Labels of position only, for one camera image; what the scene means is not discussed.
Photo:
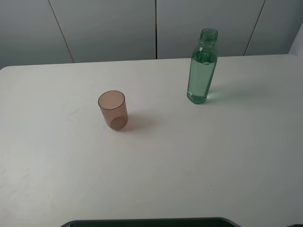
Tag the pink translucent plastic cup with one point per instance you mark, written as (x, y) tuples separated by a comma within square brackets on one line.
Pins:
[(113, 107)]

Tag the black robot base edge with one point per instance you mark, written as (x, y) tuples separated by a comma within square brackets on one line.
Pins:
[(161, 222)]

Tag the green transparent water bottle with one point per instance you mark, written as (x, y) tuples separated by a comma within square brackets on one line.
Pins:
[(202, 66)]

